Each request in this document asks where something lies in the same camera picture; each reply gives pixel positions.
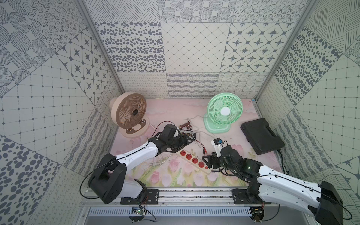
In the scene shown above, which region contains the beige and brown desk fan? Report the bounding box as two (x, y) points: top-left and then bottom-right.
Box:
(109, 91), (149, 138)

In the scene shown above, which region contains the cream red power strip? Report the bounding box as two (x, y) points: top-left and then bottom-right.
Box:
(176, 150), (212, 174)

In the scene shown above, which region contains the green desk fan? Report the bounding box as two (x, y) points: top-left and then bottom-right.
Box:
(203, 92), (243, 134)

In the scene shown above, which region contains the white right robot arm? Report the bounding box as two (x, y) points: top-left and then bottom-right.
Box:
(202, 145), (345, 225)

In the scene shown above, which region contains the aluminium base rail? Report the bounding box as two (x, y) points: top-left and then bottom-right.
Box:
(80, 187), (307, 217)

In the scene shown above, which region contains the pale green-fan power cord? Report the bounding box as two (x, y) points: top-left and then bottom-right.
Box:
(187, 115), (216, 141)

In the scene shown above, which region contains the black multimeter device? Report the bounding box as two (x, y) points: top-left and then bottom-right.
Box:
(181, 130), (197, 139)

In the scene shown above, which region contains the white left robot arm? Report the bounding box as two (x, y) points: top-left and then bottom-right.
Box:
(88, 124), (197, 204)

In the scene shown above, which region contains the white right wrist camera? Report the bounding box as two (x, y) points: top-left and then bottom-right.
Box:
(211, 138), (223, 157)

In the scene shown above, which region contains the black plastic tool case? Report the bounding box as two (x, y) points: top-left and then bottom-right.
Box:
(241, 118), (285, 155)

